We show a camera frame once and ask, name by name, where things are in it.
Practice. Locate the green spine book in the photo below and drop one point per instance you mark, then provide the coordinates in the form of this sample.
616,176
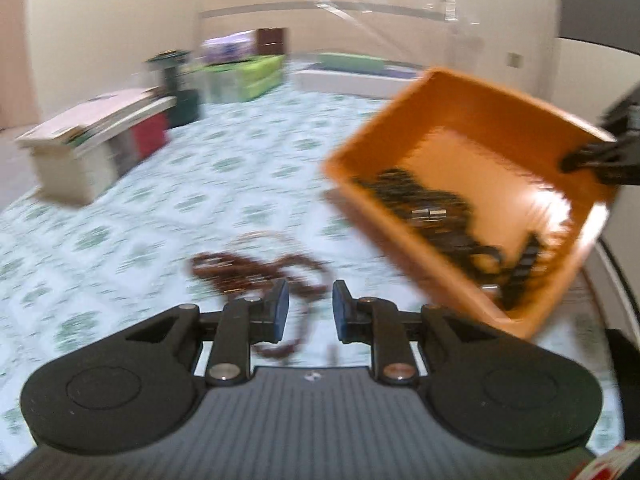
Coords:
130,120

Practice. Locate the black wrist watch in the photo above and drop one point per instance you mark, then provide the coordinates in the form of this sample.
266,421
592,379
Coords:
525,260

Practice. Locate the white flat box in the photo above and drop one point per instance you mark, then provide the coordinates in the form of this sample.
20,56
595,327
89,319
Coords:
350,84

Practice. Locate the green tissue pack bundle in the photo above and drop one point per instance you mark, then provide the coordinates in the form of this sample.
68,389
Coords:
250,77

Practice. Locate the purple tissue pack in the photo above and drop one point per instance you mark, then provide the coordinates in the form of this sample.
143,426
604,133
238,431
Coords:
230,47

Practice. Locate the orange plastic tray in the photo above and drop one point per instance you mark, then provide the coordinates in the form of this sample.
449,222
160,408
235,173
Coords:
500,160

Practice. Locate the green long box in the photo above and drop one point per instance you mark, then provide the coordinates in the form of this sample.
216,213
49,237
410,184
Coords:
350,61

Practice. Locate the plastic-wrapped headboard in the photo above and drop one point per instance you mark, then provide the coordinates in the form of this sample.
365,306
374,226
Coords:
325,25

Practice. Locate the white and red carton box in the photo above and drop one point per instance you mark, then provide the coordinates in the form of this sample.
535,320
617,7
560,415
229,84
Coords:
75,175

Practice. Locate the glass jar with green lid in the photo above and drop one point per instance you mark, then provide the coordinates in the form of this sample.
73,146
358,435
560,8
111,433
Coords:
182,100

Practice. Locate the red and white clothing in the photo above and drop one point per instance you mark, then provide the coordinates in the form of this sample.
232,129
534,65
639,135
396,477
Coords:
610,462

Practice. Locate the pink curtain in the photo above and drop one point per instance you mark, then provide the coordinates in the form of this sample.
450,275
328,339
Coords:
15,35

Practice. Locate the wall socket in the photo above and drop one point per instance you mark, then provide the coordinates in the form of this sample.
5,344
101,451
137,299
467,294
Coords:
515,59

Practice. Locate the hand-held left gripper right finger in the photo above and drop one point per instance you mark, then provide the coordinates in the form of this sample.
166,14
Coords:
342,311

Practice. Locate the green floral cloth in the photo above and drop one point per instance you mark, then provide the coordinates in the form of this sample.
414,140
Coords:
200,185

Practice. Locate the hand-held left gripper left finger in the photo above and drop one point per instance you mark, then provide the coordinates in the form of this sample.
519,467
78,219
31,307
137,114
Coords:
280,306

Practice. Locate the stack of books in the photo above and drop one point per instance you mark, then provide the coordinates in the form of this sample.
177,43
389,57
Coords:
90,115

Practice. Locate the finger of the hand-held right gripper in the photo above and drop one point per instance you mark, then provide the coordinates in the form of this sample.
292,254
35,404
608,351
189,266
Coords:
600,154

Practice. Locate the brown box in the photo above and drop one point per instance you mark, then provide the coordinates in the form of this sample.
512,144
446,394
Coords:
272,40

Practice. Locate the white cabinet door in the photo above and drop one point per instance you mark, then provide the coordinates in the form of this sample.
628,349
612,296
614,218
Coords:
600,25

